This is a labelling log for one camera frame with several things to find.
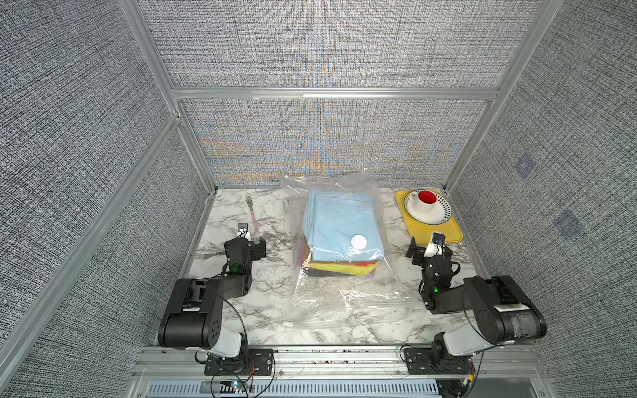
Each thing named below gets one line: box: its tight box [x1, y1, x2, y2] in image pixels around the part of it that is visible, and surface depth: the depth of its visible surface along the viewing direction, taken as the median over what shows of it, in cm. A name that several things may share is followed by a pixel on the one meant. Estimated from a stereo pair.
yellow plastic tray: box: [394, 189, 464, 247], surface depth 106 cm
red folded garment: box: [310, 260, 379, 267], surface depth 84 cm
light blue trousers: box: [302, 190, 385, 263], surface depth 87 cm
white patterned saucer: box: [403, 190, 453, 225], surface depth 111 cm
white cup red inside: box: [410, 189, 438, 214], surface depth 106 cm
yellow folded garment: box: [306, 262, 380, 277], surface depth 87 cm
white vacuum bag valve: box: [350, 233, 369, 250], surface depth 85 cm
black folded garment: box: [306, 267, 350, 277], surface depth 85 cm
